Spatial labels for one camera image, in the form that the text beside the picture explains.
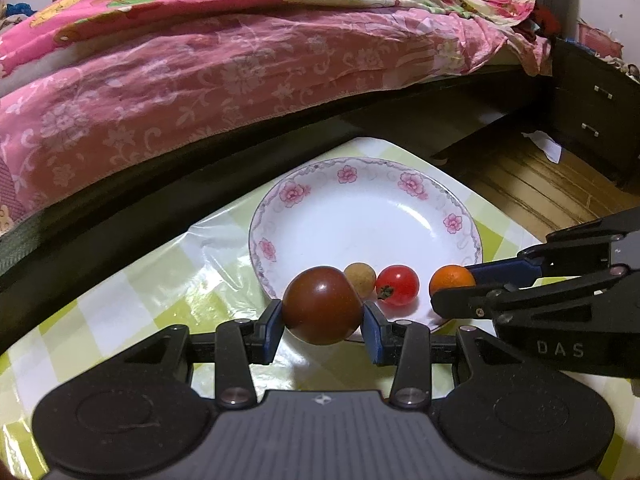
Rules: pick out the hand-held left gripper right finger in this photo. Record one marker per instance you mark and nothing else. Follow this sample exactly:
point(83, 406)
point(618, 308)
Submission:
point(372, 336)

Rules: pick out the red cloth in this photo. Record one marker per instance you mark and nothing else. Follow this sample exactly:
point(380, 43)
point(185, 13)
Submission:
point(547, 17)

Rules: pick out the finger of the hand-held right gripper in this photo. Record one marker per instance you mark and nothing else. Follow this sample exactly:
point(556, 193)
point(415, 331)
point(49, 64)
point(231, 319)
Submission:
point(455, 305)
point(500, 272)

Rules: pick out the blue clothes pile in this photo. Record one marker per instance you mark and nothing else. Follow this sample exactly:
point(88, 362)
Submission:
point(15, 10)

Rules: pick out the white floral rim plate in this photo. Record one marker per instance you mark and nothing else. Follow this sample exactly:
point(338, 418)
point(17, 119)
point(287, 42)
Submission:
point(360, 210)

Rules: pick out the red cherry tomato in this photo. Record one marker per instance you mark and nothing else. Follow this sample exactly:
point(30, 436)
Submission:
point(397, 285)

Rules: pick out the dark red tomato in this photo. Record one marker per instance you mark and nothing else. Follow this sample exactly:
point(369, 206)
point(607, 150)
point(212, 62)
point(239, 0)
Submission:
point(322, 305)

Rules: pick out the dark bed frame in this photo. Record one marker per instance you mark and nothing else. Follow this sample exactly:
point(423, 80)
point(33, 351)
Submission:
point(150, 200)

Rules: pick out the tan longan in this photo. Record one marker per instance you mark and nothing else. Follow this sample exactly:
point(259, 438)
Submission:
point(362, 276)

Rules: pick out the pink floral bed sheet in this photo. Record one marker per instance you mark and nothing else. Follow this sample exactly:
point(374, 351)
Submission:
point(200, 85)

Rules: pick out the small orange mandarin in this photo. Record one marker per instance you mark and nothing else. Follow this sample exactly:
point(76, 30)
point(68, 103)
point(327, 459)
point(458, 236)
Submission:
point(452, 281)

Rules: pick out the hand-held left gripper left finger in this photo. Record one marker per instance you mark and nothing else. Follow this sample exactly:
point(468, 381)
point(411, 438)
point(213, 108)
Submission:
point(270, 334)

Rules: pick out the dark wooden nightstand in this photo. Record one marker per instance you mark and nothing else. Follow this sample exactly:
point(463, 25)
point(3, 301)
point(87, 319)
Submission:
point(595, 105)

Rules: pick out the white paper scrap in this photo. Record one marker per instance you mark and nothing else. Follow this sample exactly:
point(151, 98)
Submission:
point(545, 142)

